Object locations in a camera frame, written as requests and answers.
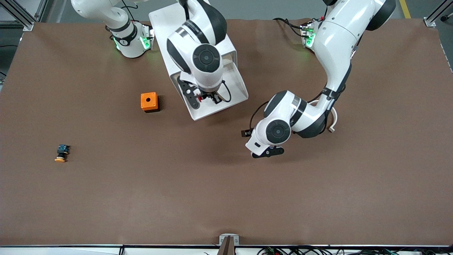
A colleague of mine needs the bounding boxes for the yellow mushroom push button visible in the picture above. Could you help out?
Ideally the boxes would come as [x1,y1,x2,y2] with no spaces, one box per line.
[54,144,71,163]

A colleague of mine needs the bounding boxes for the orange box with hole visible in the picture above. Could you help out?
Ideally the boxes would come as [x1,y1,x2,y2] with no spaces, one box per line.
[141,92,160,113]

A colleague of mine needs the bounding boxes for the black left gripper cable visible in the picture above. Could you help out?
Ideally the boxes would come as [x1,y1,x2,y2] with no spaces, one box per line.
[249,101,271,132]

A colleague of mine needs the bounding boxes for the white curved plastic bracket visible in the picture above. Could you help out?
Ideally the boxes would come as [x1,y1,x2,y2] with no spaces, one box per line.
[307,100,338,133]

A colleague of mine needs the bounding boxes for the black base cable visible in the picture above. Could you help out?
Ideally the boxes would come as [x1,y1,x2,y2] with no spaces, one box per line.
[120,0,141,22]
[273,18,305,38]

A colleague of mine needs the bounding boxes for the grey metal mount bracket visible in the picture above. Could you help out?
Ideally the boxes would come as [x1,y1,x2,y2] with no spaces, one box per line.
[219,234,240,247]

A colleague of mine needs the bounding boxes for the brown mount post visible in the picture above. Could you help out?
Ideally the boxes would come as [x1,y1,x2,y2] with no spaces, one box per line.
[217,236,237,255]

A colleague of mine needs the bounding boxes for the tangled cable bundle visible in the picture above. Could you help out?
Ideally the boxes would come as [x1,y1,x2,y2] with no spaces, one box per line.
[257,246,453,255]

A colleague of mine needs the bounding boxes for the aluminium frame post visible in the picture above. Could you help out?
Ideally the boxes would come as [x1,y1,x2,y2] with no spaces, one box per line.
[0,0,36,32]
[423,0,453,28]

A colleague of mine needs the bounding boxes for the white table edge rail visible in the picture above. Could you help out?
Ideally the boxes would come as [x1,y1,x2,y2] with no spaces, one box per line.
[0,244,453,255]

